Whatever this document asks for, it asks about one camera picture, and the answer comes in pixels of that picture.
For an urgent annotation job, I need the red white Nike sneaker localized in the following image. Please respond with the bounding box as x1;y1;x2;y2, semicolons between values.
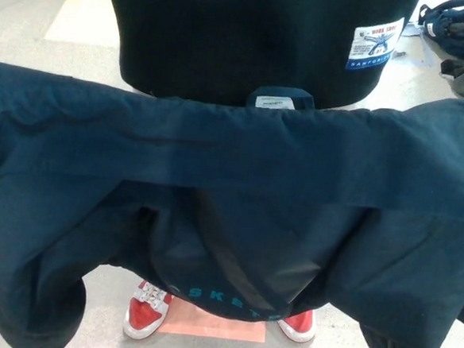
275;306;318;345
122;277;176;342

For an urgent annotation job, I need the navy blue coat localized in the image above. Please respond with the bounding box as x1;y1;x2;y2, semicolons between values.
0;52;464;348

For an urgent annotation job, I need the blue backpack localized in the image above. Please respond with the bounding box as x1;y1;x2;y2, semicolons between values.
417;0;464;56

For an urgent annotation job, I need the orange rectangular floor mat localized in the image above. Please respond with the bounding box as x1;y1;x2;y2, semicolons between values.
159;296;269;343

